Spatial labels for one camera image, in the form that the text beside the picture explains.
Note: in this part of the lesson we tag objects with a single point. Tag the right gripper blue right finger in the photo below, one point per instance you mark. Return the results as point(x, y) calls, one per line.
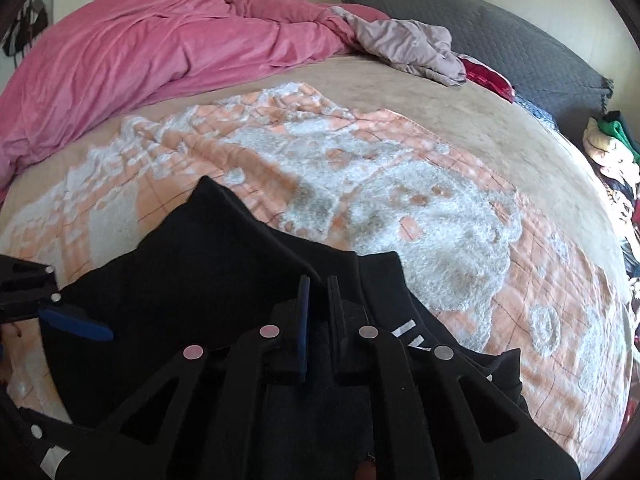
point(337, 324)

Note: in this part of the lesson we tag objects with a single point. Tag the beige bed sheet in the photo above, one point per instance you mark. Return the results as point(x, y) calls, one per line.
point(349, 154)

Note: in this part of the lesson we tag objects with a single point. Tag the mauve crumpled garment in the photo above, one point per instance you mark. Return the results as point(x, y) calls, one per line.
point(410, 46)

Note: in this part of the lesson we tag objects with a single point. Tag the orange white tufted blanket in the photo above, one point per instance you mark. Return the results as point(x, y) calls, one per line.
point(575, 342)

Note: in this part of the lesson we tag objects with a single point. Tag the black IKISS shirt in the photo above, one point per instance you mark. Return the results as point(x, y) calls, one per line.
point(199, 380)

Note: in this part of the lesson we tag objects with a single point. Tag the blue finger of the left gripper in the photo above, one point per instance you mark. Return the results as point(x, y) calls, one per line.
point(76, 324)

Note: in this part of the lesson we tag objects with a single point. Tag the pink duvet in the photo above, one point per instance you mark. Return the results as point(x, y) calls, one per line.
point(113, 56)

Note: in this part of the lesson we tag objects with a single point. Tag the pile of mixed clothes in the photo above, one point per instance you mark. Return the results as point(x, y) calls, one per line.
point(614, 155)

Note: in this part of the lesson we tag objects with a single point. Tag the blue patterned fabric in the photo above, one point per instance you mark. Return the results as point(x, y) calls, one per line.
point(537, 112)

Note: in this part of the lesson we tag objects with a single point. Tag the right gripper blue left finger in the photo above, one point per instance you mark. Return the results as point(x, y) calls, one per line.
point(301, 326)

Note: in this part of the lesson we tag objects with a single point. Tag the grey quilted headboard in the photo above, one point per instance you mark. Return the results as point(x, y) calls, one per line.
point(542, 70)

